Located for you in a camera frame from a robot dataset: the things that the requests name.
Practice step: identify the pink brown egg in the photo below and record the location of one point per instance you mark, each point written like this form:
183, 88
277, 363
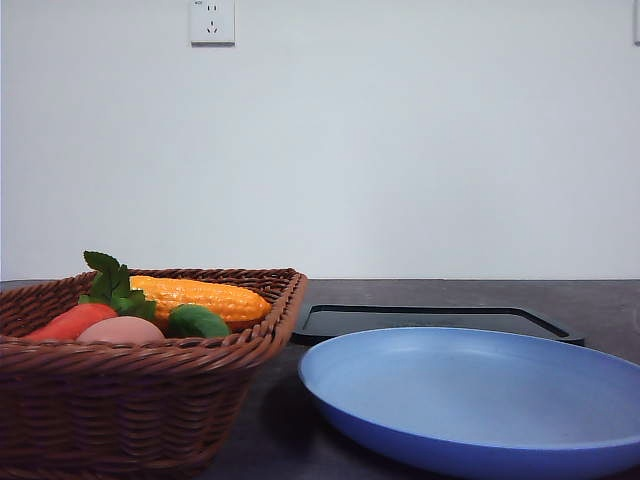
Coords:
122, 329

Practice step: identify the blue plate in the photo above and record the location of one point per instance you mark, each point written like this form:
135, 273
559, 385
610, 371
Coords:
480, 402

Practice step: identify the brown wicker basket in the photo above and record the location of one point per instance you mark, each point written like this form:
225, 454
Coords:
158, 410

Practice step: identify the black tray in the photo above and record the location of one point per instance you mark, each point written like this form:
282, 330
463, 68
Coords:
323, 323

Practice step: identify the green toy vegetable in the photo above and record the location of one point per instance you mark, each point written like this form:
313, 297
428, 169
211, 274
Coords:
193, 321

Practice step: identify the yellow toy corn cob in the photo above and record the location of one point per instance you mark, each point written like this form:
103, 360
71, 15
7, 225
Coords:
167, 294

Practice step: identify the orange toy carrot with leaves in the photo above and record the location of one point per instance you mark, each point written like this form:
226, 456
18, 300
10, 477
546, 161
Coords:
109, 295

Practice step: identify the white wall socket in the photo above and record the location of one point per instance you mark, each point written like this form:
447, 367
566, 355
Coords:
212, 23

